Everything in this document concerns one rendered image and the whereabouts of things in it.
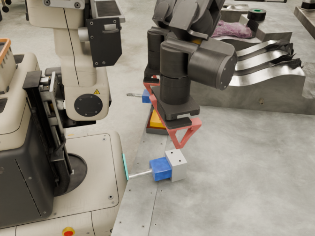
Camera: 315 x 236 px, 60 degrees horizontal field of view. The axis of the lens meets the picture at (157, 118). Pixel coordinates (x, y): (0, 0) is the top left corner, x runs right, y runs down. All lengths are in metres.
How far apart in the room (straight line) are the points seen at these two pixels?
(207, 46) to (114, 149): 1.12
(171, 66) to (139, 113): 1.76
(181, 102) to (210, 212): 0.25
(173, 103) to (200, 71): 0.10
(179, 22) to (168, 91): 0.12
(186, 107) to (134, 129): 1.56
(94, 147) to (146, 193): 0.93
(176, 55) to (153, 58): 0.33
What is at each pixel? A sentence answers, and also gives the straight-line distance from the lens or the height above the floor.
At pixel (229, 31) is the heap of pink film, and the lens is 1.23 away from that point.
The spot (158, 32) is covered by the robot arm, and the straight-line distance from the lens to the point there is 0.76.
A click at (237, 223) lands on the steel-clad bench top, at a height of 0.80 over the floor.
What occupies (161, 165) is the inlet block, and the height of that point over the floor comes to 0.84.
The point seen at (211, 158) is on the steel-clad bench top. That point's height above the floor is 0.80.
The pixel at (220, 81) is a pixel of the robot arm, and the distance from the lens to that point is 0.43.
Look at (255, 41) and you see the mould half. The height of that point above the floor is 0.87.
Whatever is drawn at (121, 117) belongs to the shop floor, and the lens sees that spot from 2.18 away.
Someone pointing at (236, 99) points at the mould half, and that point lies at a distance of 0.88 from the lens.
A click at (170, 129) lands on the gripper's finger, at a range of 0.48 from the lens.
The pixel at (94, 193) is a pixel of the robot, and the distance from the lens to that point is 1.31.
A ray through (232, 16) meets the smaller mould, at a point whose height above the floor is 0.84.
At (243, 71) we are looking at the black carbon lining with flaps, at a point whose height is 0.88.
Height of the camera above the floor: 1.30
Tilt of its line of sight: 37 degrees down
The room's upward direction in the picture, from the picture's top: straight up
